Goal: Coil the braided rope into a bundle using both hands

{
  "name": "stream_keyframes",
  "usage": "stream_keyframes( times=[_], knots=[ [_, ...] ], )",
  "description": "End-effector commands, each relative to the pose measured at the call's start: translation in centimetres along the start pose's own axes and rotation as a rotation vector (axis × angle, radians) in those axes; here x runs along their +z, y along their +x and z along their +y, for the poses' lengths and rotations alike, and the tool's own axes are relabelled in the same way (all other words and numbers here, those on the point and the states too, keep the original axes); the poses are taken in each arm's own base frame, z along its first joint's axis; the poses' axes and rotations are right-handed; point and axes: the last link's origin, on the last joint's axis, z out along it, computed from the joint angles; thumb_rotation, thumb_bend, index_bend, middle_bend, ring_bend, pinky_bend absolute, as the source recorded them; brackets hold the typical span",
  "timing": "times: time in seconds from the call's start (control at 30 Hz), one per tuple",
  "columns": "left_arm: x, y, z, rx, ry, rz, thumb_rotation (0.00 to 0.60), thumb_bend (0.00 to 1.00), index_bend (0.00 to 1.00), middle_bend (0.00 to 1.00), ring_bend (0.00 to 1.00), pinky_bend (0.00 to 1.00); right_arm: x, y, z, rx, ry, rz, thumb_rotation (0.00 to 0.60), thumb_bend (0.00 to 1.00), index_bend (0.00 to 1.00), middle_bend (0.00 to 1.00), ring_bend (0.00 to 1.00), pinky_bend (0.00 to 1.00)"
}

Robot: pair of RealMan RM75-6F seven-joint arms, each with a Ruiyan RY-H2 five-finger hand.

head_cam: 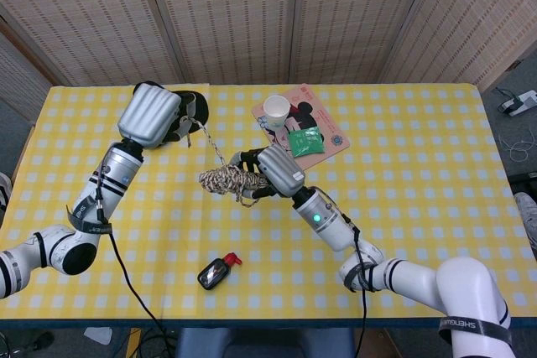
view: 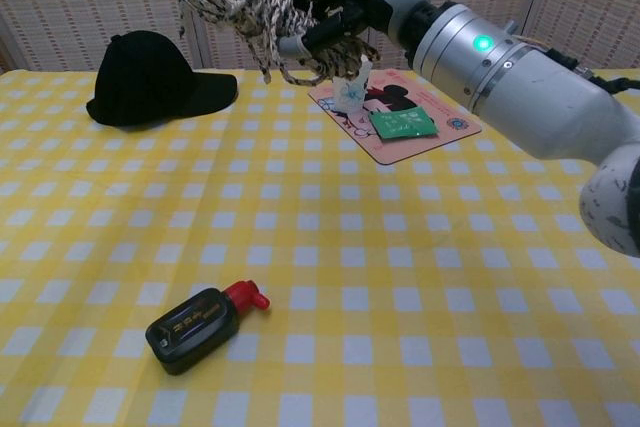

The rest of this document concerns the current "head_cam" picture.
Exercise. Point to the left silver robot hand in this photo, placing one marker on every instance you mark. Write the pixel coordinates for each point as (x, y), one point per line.
(149, 117)

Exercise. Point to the black baseball cap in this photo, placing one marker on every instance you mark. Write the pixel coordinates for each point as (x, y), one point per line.
(201, 108)

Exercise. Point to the white paper cup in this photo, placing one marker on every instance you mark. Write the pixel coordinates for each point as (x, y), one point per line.
(275, 112)

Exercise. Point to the woven bamboo folding screen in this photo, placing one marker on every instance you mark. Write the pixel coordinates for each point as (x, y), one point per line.
(235, 14)

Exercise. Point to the green sachet packet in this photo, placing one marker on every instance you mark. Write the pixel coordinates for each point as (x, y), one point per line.
(306, 143)

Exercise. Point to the black ink bottle red cap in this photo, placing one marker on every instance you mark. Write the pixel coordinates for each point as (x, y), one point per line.
(212, 274)

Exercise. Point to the pink cartoon mouse pad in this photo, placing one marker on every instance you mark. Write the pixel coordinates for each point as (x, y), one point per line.
(323, 121)

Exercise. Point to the white paper scrap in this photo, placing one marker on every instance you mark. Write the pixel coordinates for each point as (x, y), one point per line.
(98, 334)

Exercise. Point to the small black floor object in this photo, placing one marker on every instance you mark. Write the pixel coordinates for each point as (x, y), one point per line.
(43, 340)

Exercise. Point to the blue chair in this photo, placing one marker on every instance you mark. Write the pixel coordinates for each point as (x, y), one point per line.
(264, 343)

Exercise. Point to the yellow checked tablecloth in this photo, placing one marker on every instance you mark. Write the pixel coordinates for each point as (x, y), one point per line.
(419, 157)

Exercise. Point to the white and black floor device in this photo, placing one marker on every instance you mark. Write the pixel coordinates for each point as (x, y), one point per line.
(518, 104)

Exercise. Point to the grey shoe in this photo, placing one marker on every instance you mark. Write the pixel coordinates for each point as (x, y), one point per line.
(528, 219)

